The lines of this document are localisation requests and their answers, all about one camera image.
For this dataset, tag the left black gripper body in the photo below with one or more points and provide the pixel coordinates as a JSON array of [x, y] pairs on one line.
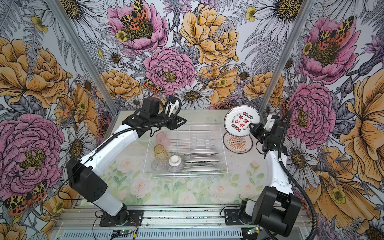
[[169, 122]]

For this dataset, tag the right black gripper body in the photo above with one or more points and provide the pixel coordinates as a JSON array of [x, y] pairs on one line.
[[259, 132]]

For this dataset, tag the red character plate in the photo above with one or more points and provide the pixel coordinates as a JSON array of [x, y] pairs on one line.
[[237, 121]]

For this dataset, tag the orange sunburst plate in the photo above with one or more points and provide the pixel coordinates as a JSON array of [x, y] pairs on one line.
[[237, 145]]

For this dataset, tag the green rim hao shi plate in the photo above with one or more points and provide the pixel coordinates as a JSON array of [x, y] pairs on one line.
[[202, 160]]

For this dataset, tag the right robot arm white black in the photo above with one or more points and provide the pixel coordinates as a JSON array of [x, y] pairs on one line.
[[276, 208]]

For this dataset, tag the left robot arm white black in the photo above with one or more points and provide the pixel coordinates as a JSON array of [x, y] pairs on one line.
[[84, 175]]

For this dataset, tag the pink glass cup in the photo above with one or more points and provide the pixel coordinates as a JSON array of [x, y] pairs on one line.
[[163, 140]]

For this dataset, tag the amber glass cup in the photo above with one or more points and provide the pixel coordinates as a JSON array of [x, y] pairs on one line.
[[161, 153]]

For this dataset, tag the ribbed white bowl upside down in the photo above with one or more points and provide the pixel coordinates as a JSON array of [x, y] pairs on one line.
[[176, 164]]

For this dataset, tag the clear glass cup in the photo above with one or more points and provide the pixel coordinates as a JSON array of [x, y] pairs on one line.
[[158, 167]]

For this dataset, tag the green circuit board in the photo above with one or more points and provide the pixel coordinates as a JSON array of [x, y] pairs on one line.
[[120, 234]]

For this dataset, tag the white wire dish rack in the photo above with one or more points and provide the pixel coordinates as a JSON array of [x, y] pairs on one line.
[[184, 139]]

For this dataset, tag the right aluminium frame post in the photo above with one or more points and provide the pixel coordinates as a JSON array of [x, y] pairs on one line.
[[291, 40]]

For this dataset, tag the aluminium frame post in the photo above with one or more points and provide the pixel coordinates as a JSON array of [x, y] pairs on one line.
[[71, 32], [291, 40]]

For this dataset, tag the left aluminium frame post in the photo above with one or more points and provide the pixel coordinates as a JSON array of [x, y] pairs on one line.
[[71, 32]]

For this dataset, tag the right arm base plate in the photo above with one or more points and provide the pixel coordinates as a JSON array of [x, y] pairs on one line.
[[233, 218]]

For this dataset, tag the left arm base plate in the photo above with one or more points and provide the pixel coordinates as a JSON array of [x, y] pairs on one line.
[[126, 218]]

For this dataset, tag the aluminium front rail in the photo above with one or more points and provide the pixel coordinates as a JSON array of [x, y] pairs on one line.
[[154, 217]]

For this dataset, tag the white vented cable duct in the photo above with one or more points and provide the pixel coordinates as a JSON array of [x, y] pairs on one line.
[[156, 234]]

